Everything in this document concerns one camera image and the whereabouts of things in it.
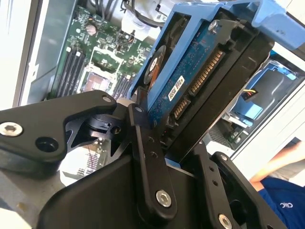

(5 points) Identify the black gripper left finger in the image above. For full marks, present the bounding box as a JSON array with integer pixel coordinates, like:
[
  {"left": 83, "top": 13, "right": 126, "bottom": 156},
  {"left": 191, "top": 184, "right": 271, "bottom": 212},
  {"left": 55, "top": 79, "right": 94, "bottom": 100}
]
[{"left": 0, "top": 87, "right": 178, "bottom": 222}]

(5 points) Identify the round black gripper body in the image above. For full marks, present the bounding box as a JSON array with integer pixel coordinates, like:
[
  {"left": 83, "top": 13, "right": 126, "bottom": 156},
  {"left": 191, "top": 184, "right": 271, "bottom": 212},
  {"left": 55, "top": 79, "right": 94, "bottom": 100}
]
[{"left": 37, "top": 152, "right": 201, "bottom": 229}]

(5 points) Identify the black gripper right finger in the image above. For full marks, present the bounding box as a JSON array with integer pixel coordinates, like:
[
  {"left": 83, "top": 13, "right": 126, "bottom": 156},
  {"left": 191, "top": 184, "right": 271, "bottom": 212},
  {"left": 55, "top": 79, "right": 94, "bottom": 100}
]
[{"left": 190, "top": 142, "right": 286, "bottom": 229}]

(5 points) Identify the hard disk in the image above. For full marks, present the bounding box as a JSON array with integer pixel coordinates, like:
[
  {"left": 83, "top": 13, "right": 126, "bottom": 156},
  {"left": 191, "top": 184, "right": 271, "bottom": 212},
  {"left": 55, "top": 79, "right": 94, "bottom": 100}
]
[{"left": 130, "top": 0, "right": 305, "bottom": 167}]

